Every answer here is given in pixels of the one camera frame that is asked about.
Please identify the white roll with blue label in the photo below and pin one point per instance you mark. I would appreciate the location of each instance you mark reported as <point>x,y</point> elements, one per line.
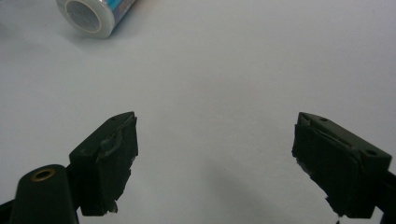
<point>93,15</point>

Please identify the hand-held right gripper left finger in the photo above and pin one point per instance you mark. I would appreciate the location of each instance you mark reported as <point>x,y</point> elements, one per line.
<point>106,161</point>

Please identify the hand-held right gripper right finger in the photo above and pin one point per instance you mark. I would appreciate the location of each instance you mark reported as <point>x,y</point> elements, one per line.
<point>336,168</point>

